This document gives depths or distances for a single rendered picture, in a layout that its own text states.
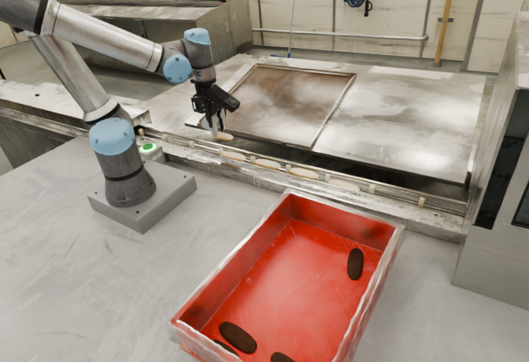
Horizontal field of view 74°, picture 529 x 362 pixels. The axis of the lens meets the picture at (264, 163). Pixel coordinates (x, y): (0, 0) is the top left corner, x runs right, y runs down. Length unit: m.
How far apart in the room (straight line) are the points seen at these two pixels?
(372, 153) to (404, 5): 3.62
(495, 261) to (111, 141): 0.95
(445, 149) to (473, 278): 0.47
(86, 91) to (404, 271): 0.98
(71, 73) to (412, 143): 1.05
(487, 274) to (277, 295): 0.46
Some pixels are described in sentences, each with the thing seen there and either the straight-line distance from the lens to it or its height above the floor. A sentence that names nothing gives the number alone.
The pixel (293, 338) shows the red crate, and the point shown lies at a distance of 0.82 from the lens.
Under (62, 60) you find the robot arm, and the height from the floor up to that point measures 1.29.
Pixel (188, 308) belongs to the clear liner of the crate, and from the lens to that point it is 0.78.
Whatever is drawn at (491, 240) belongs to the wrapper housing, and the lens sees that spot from 0.85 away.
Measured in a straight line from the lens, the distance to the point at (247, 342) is 0.82.
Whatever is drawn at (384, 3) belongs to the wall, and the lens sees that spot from 4.76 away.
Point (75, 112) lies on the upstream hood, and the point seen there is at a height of 0.92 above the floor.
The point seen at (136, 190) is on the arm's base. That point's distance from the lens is 1.11.
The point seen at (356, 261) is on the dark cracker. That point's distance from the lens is 0.93.
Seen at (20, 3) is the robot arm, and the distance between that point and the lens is 0.98.
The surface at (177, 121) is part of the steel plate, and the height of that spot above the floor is 0.82.
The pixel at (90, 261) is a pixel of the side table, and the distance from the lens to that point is 1.11.
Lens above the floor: 1.54
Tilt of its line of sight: 34 degrees down
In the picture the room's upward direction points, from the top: 6 degrees counter-clockwise
